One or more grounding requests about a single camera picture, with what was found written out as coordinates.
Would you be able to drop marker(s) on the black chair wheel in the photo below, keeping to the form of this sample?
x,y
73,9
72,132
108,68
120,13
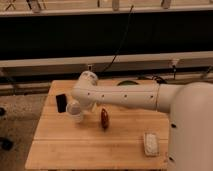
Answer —
x,y
6,144

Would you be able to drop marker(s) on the white ceramic cup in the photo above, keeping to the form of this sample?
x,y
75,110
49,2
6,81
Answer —
x,y
75,111

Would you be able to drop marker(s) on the red brown chili pepper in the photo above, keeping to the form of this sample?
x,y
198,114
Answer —
x,y
104,119

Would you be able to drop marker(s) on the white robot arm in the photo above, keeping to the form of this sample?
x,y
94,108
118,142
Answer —
x,y
189,106

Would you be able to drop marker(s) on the white wall outlet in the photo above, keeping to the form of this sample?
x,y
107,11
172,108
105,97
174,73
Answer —
x,y
90,67

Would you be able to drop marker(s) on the black rectangular phone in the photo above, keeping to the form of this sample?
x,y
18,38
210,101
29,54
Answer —
x,y
61,102

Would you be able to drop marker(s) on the white rectangular sponge block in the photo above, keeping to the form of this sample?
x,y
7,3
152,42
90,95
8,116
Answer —
x,y
151,145

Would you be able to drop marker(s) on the green bowl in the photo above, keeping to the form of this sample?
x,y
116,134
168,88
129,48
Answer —
x,y
127,82

